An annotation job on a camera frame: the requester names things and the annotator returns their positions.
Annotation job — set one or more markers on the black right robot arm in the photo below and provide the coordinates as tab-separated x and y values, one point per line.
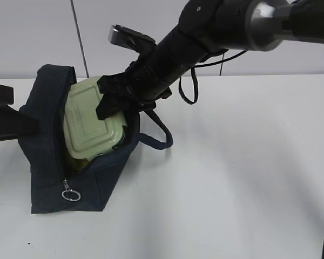
205	29

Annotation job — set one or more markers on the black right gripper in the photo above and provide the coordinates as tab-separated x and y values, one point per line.
139	79

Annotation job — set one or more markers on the dark navy fabric lunch bag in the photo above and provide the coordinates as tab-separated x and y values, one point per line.
54	186

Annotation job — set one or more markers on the green lidded glass lunch box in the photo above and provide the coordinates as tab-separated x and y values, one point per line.
86	136

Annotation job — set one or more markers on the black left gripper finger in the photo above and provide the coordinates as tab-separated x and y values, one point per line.
14	124

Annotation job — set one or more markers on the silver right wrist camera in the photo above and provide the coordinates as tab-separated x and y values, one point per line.
130	39

